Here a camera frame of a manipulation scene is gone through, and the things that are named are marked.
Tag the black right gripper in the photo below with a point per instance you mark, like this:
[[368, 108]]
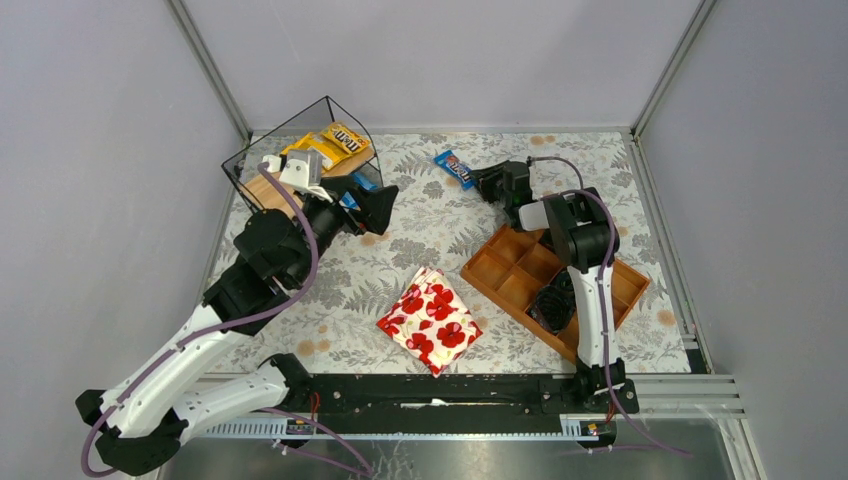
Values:
[[505, 183]]

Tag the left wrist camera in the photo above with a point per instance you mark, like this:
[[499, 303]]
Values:
[[303, 176]]

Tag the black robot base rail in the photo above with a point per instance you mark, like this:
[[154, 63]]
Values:
[[418, 404]]

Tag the floral patterned table mat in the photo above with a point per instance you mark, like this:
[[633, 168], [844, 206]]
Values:
[[391, 303]]

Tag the brown wooden divided tray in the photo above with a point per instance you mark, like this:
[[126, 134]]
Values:
[[509, 270]]

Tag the yellow m&m candy bag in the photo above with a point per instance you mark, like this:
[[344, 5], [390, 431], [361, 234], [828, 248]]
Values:
[[347, 140]]

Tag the blue m&m candy bag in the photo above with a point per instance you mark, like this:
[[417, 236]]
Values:
[[457, 169]]

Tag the blue white candy bar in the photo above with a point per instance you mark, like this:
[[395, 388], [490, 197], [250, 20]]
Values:
[[348, 201], [364, 181]]

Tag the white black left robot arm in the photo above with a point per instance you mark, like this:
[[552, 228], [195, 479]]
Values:
[[140, 424]]

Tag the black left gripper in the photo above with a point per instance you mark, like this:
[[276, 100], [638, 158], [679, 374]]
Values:
[[354, 204]]

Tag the yellow candy bar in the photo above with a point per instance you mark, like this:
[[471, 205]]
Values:
[[330, 153], [297, 150]]

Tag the black wire wooden shelf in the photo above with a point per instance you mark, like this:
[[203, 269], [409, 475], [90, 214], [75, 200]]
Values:
[[260, 191]]

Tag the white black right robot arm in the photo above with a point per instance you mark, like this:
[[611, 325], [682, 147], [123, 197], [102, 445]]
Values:
[[585, 238]]

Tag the red poppy folded cloth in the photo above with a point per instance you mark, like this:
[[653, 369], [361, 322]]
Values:
[[431, 322]]

